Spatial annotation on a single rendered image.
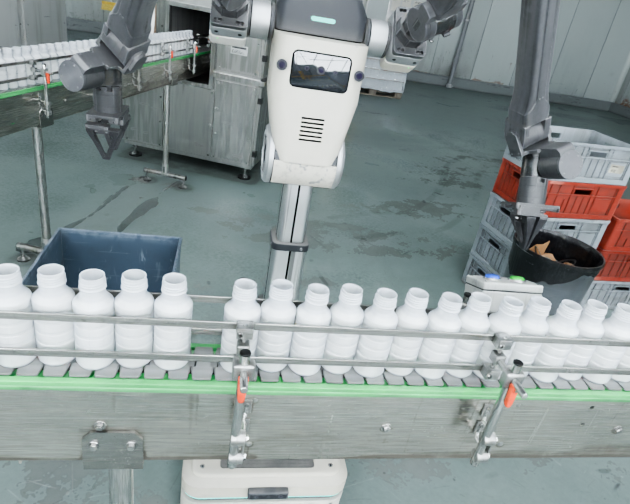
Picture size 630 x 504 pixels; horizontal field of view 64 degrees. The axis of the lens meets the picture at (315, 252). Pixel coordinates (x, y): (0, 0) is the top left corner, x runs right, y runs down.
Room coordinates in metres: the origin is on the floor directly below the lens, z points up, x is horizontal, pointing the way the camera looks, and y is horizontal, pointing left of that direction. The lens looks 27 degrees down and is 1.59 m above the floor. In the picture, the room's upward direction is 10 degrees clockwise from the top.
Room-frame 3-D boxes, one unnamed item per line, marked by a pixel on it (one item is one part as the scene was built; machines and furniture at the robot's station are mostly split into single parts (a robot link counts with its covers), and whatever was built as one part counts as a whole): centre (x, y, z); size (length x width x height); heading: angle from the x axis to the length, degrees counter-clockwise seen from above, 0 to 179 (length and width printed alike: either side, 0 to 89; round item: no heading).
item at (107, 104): (1.05, 0.48, 1.32); 0.10 x 0.07 x 0.07; 10
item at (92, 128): (1.03, 0.48, 1.25); 0.07 x 0.07 x 0.09; 10
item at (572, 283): (2.43, -1.23, 0.32); 0.45 x 0.45 x 0.64
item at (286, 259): (1.36, 0.08, 0.74); 0.11 x 0.11 x 0.40; 13
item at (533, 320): (0.81, -0.42, 1.08); 0.06 x 0.06 x 0.17
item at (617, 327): (0.84, -0.60, 1.08); 0.06 x 0.06 x 0.17
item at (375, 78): (10.65, -0.42, 0.50); 1.24 x 1.03 x 1.00; 106
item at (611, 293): (3.28, -2.03, 0.11); 0.61 x 0.41 x 0.22; 106
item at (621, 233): (3.28, -2.04, 0.55); 0.61 x 0.41 x 0.22; 106
